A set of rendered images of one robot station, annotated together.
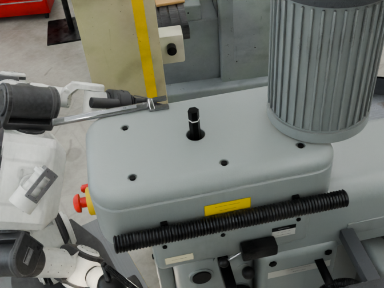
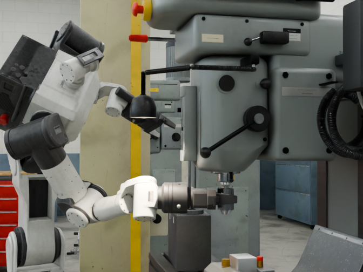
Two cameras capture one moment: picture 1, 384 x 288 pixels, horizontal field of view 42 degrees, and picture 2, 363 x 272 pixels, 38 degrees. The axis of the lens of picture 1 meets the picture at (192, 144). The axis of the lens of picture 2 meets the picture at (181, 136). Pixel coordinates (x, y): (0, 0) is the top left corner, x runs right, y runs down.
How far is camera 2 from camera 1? 140 cm
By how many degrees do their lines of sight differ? 43
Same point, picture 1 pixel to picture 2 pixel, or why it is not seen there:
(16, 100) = (76, 28)
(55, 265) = (71, 169)
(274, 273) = (287, 89)
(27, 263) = (55, 132)
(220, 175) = not seen: outside the picture
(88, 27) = (89, 165)
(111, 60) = not seen: hidden behind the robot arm
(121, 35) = (116, 178)
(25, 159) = not seen: hidden behind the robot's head
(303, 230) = (306, 39)
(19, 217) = (58, 99)
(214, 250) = (239, 38)
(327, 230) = (325, 52)
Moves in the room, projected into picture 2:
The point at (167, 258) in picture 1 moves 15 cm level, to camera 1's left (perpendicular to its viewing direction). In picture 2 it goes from (203, 34) to (146, 32)
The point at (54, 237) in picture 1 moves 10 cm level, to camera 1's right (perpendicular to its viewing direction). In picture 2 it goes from (48, 237) to (76, 237)
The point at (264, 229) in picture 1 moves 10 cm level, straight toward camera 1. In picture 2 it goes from (277, 27) to (281, 18)
